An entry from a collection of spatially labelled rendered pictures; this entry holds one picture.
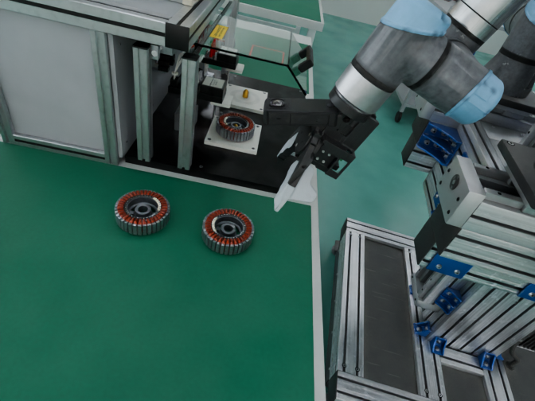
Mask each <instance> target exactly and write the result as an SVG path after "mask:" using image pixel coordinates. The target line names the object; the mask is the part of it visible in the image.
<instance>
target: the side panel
mask: <svg viewBox="0 0 535 401"><path fill-rule="evenodd" d="M0 134H1V136H2V141H3V142H10V143H11V144H15V145H19V146H27V147H30V148H34V149H39V150H46V151H50V152H53V153H58V154H65V155H69V156H73V157H77V158H84V159H88V160H93V161H96V162H103V163H107V164H111V163H113V165H118V164H119V162H121V161H122V158H121V157H119V150H118V142H117V133H116V124H115V107H114V98H113V89H112V81H111V64H110V55H109V46H108V37H107V33H103V32H100V31H95V30H92V29H85V28H82V27H79V26H75V25H69V24H65V23H61V22H58V21H52V20H48V19H44V18H38V17H34V16H31V15H28V14H21V13H18V12H13V11H10V10H4V9H0Z"/></svg>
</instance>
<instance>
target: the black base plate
mask: <svg viewBox="0 0 535 401"><path fill-rule="evenodd" d="M208 72H211V73H214V78H218V79H222V80H226V78H227V75H226V74H225V73H224V74H222V73H221V71H219V70H216V69H212V68H208ZM228 83H229V84H233V85H236V86H241V87H244V88H251V89H254V90H257V91H264V92H267V98H291V99H305V98H306V96H305V95H304V94H303V92H302V90H301V89H298V88H292V87H288V86H284V85H281V84H274V83H271V82H267V81H264V80H258V79H254V78H250V77H246V76H240V75H237V74H233V73H229V78H228ZM180 99H181V95H178V94H174V93H170V92H168V93H167V94H166V96H165V97H164V99H163V100H162V102H161V103H160V104H159V106H158V108H157V109H156V111H155V112H154V114H153V157H152V158H151V160H150V162H145V159H143V160H138V149H137V139H135V141H134V142H133V144H132V145H131V147H130V149H129V150H128V151H127V153H126V154H125V162H127V163H131V164H135V165H142V166H146V167H150V168H154V169H161V170H165V171H170V172H173V173H180V174H185V175H189V176H192V177H199V178H204V179H207V180H211V181H219V182H223V183H226V184H230V185H238V186H242V187H245V188H250V189H257V190H261V191H264V192H269V193H276V194H277V192H278V191H279V188H280V186H281V185H282V183H283V182H284V180H285V178H286V176H287V172H288V170H289V169H290V167H291V165H292V164H293V163H294V162H295V161H296V160H297V161H298V158H297V157H295V156H292V155H290V156H289V157H287V158H286V159H285V160H284V161H283V162H281V163H278V162H277V155H278V154H279V152H280V151H281V149H282V148H283V146H284V145H285V144H286V142H287V141H288V140H289V138H290V137H291V136H292V135H293V134H294V132H295V131H296V130H297V129H298V128H299V127H300V126H285V125H266V124H265V123H264V115H262V114H257V113H254V112H250V111H243V110H240V109H236V108H232V107H230V108H227V107H220V106H217V107H216V114H215V115H217V116H220V115H223V114H225V113H237V114H241V115H245V116H248V117H249V118H250V119H251V120H252V121H253V122H254V123H255V124H257V125H261V126H262V127H261V132H260V140H259V144H258V149H257V153H256V155H254V154H248V153H244V152H240V151H236V150H230V149H225V148H221V147H218V146H211V145H207V144H204V141H205V137H206V135H207V133H208V131H209V128H210V125H211V123H212V121H211V118H212V117H213V105H212V104H211V102H209V101H206V100H202V99H197V104H196V105H198V112H197V122H196V124H195V126H194V136H193V157H192V165H191V166H190V169H189V170H187V169H185V167H182V168H181V169H179V168H178V138H179V130H175V129H174V113H175V112H176V110H177V109H178V107H179V105H180Z"/></svg>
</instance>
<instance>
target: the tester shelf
mask: <svg viewBox="0 0 535 401"><path fill-rule="evenodd" d="M224 2H225V0H198V1H197V2H196V3H195V4H194V5H193V6H187V5H183V4H181V3H178V2H172V1H169V0H0V9H4V10H10V11H13V12H18V13H21V14H28V15H31V16H34V17H38V18H44V19H48V20H52V21H58V22H61V23H65V24H69V25H75V26H79V27H82V28H85V29H92V30H95V31H100V32H103V33H109V34H113V35H116V36H120V37H126V38H130V39H133V40H137V41H143V42H147V43H151V44H154V45H161V46H164V47H167V48H170V49H176V50H180V51H183V52H188V51H189V50H190V48H191V47H192V46H193V44H194V43H195V41H196V40H197V39H198V38H199V36H200V35H201V33H202V32H203V30H204V29H205V27H206V26H207V25H208V24H209V23H210V21H211V20H212V18H213V17H214V15H215V14H216V13H217V11H218V10H219V9H220V8H221V6H222V5H223V3H224Z"/></svg>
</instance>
